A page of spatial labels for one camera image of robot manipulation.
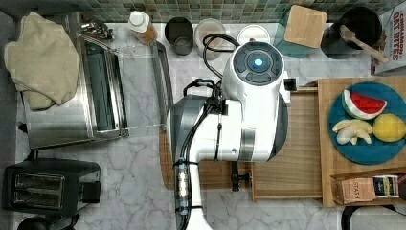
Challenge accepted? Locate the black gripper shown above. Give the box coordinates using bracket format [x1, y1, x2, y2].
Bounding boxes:
[231, 162, 250, 192]

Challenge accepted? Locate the wooden drawer with black handle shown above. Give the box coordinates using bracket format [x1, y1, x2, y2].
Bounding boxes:
[252, 87, 322, 201]

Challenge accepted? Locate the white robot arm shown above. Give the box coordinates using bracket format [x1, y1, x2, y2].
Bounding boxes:
[167, 41, 288, 230]

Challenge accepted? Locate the brown Stash tea box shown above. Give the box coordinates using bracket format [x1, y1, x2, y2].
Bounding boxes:
[336, 178, 376, 204]

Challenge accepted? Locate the black paper towel holder base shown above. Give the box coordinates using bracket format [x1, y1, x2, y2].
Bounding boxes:
[341, 205, 406, 230]

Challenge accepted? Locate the toy peeled banana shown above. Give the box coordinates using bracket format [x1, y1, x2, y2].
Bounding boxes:
[332, 119, 372, 145]

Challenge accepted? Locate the toy watermelon slice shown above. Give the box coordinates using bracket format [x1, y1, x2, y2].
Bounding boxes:
[342, 90, 387, 120]

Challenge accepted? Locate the stainless toaster oven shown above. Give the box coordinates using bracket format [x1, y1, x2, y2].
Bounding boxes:
[23, 11, 173, 150]

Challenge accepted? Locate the blue plate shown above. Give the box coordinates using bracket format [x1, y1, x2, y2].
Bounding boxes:
[326, 81, 406, 165]

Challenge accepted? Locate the pink pot with white lid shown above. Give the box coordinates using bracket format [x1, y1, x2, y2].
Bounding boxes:
[237, 25, 270, 45]

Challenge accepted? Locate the dark blue tea packet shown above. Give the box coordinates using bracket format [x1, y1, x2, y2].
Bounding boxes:
[372, 175, 398, 197]

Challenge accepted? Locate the clear cereal jar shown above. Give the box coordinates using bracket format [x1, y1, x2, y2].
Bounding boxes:
[193, 17, 227, 61]

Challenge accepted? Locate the dark grey cup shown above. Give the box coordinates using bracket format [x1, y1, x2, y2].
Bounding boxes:
[165, 17, 193, 56]

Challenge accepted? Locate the yellow toy lemon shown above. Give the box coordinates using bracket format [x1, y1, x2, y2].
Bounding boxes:
[372, 113, 406, 142]

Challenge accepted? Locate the teal canister with wooden lid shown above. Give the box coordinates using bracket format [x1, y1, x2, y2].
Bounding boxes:
[274, 5, 327, 58]

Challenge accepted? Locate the wooden spoon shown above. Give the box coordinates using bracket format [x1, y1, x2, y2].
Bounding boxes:
[340, 25, 390, 64]

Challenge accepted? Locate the white-capped orange bottle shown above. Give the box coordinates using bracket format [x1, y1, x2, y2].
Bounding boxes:
[127, 11, 157, 46]

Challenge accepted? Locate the black two-slot toaster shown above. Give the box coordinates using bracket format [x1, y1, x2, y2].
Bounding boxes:
[2, 158, 102, 216]

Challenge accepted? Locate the black utensil holder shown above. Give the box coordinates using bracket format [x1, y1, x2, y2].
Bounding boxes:
[321, 7, 382, 59]

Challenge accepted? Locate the oat bites cereal box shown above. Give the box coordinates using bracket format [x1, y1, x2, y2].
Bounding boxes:
[371, 3, 406, 76]

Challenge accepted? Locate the beige folded cloth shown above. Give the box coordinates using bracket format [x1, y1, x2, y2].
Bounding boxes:
[4, 11, 80, 110]

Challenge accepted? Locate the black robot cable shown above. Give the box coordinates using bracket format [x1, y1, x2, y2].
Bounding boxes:
[171, 34, 241, 230]

